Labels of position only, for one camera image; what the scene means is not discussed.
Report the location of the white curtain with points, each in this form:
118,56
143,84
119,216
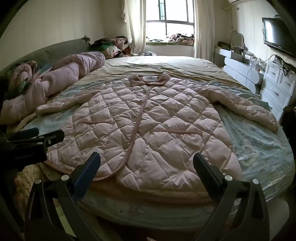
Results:
135,25
203,27

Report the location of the beige bed sheet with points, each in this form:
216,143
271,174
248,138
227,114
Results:
185,66

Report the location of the row of plush toys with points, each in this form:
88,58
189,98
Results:
182,38

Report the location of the rolled pink duvet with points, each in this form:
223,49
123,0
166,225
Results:
57,76

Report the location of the air conditioner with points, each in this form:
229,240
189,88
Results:
235,1

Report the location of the window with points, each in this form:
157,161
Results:
175,20

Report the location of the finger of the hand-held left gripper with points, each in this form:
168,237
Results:
53,136
25,133

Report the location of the clothes heap on floor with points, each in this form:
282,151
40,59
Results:
148,53

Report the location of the white chest of drawers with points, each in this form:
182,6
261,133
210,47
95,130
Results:
276,83

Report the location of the pink quilted coat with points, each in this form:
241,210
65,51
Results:
138,127

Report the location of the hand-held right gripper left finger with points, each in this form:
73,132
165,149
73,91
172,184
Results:
85,177

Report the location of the white dressing table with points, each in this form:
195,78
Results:
238,69

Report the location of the pale blue printed bed sheet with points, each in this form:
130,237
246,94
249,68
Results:
254,143

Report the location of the cluster of cosmetics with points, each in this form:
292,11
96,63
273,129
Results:
251,59

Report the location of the pile of stuffed toys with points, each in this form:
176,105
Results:
108,46

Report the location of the green padded headboard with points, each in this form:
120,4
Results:
46,51

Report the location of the vanity mirror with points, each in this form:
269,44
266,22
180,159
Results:
238,39

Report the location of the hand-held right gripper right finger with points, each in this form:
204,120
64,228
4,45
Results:
205,178

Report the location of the cream knitted cloth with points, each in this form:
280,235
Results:
25,183

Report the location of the wall television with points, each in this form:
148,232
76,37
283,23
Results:
277,34

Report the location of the dark object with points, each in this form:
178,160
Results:
290,122

